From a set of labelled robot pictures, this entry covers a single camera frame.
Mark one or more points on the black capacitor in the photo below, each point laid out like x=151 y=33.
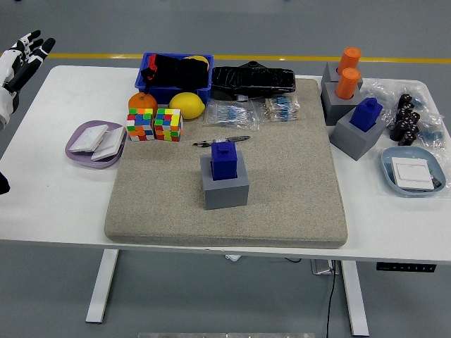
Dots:
x=414 y=119
x=398 y=129
x=401 y=115
x=405 y=99
x=408 y=135
x=408 y=107

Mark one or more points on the white switch panel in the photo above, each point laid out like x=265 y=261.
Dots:
x=111 y=144
x=412 y=174
x=88 y=138

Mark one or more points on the white bracket under table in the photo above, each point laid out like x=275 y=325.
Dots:
x=233 y=257

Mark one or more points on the multicoloured puzzle cube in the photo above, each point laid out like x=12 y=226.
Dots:
x=141 y=125
x=169 y=125

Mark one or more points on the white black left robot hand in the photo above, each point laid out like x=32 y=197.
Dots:
x=8 y=67

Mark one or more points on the blue square seal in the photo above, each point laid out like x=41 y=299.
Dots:
x=364 y=116
x=223 y=162

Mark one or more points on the orange cylinder seal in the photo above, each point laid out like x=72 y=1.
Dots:
x=349 y=58
x=347 y=84

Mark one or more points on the purple tray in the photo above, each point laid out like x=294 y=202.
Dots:
x=79 y=157

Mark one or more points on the yellow lemon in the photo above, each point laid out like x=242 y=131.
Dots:
x=186 y=105

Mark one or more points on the light blue tray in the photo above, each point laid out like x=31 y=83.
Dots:
x=387 y=165

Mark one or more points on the small circuit board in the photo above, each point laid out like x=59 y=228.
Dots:
x=437 y=182

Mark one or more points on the grey-brown mat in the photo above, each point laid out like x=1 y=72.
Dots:
x=282 y=197

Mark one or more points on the blue plastic bin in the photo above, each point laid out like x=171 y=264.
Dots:
x=190 y=94

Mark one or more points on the grey box under table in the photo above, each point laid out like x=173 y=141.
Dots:
x=322 y=267

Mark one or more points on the crumpled clear plastic bag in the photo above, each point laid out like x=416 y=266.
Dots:
x=378 y=92

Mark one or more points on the grey seal holder block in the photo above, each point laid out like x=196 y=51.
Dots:
x=333 y=105
x=225 y=195
x=352 y=141
x=329 y=74

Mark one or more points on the clear bag of resistors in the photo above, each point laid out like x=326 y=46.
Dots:
x=229 y=114
x=282 y=109

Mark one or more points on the black cloth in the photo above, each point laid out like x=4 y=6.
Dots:
x=179 y=72

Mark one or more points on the black silver pen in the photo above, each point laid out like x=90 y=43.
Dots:
x=239 y=138

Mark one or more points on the red item in bin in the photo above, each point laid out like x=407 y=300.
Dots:
x=151 y=65

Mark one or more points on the black table control panel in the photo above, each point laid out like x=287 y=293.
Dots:
x=405 y=267

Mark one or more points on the black wrapped device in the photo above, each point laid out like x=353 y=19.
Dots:
x=253 y=81

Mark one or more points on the yellow item in bin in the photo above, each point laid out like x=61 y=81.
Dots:
x=197 y=57

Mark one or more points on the orange fruit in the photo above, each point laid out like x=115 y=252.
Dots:
x=142 y=102

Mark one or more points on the white table leg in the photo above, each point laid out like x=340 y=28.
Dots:
x=356 y=299
x=102 y=285

